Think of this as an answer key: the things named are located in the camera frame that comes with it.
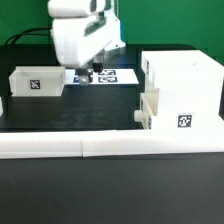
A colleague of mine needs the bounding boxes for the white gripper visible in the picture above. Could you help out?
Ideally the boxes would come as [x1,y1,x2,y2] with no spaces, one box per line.
[50,13,116,87]

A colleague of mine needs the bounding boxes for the white drawer with tag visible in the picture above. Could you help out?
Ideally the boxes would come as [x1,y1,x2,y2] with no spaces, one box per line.
[9,66,66,97]
[134,88,159,129]

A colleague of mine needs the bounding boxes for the white front drawer with tag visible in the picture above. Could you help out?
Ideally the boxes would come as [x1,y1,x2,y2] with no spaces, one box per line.
[134,88,159,129]

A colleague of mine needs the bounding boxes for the white drawer cabinet box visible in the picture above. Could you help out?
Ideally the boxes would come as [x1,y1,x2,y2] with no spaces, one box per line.
[141,50,224,131]

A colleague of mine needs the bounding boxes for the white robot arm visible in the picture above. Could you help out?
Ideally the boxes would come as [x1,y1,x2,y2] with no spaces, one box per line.
[47,0,126,86]

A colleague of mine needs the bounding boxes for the white sheet with tags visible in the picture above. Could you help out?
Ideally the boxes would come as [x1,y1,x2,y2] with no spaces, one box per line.
[66,69,138,85]

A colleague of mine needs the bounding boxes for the white foam rail front right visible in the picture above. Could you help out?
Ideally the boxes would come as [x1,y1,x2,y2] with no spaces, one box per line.
[82,130,224,157]

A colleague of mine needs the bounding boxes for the white foam rail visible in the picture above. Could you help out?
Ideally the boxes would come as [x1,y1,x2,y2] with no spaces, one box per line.
[82,130,224,157]
[0,132,82,159]

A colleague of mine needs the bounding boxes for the black cables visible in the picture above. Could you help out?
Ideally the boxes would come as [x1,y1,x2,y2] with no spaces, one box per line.
[4,27,54,46]

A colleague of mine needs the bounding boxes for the white foam rail front left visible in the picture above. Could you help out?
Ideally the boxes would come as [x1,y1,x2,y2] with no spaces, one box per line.
[0,132,82,159]

